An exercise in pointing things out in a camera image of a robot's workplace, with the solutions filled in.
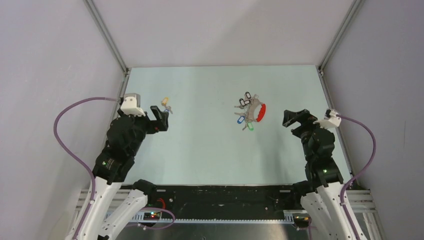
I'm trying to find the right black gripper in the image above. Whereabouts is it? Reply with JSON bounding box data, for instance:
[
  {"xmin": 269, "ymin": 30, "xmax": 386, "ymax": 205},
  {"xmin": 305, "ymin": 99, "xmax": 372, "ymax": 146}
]
[{"xmin": 282, "ymin": 108, "xmax": 330, "ymax": 161}]

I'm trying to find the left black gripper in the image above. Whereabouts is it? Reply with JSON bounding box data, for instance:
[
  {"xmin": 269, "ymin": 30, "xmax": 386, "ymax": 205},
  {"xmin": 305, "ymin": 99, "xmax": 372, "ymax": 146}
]
[{"xmin": 119, "ymin": 104, "xmax": 169, "ymax": 156}]

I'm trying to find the key with green tag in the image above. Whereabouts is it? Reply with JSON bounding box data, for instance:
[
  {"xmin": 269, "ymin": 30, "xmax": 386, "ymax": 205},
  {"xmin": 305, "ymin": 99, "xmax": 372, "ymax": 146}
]
[{"xmin": 242, "ymin": 122, "xmax": 254, "ymax": 131}]

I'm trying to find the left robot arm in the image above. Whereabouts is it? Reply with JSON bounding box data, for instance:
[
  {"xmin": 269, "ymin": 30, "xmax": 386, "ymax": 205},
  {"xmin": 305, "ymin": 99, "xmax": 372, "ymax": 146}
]
[{"xmin": 66, "ymin": 106, "xmax": 170, "ymax": 240}]

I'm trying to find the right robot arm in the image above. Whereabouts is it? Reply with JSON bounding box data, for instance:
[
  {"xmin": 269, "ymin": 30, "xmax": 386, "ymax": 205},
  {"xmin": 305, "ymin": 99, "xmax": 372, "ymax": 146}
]
[{"xmin": 282, "ymin": 109, "xmax": 367, "ymax": 240}]

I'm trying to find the key with yellow tag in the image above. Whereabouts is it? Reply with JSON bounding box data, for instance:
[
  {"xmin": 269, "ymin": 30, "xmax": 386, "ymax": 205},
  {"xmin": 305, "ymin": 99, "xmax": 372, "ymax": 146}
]
[{"xmin": 161, "ymin": 97, "xmax": 169, "ymax": 108}]

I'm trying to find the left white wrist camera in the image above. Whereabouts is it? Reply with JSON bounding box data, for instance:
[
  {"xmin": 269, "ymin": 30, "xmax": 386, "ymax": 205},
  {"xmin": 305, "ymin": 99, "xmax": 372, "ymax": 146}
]
[{"xmin": 120, "ymin": 93, "xmax": 146, "ymax": 117}]

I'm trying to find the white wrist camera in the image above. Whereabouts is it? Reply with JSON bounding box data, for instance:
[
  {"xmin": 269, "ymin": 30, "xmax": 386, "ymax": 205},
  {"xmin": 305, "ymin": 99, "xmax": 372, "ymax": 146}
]
[
  {"xmin": 313, "ymin": 108, "xmax": 342, "ymax": 129},
  {"xmin": 120, "ymin": 93, "xmax": 146, "ymax": 117}
]

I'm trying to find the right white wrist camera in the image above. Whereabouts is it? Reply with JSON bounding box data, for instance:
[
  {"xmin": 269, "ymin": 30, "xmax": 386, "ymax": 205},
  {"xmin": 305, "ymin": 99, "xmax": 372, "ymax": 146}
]
[{"xmin": 313, "ymin": 108, "xmax": 342, "ymax": 129}]

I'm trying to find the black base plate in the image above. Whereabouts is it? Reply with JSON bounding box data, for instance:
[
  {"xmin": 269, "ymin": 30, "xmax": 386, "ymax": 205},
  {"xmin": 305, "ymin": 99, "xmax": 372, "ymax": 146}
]
[{"xmin": 146, "ymin": 185, "xmax": 303, "ymax": 220}]

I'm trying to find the grey slotted cable duct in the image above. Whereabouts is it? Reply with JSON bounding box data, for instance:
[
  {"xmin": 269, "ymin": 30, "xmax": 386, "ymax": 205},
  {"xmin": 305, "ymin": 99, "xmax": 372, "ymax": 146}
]
[{"xmin": 102, "ymin": 211, "xmax": 296, "ymax": 225}]

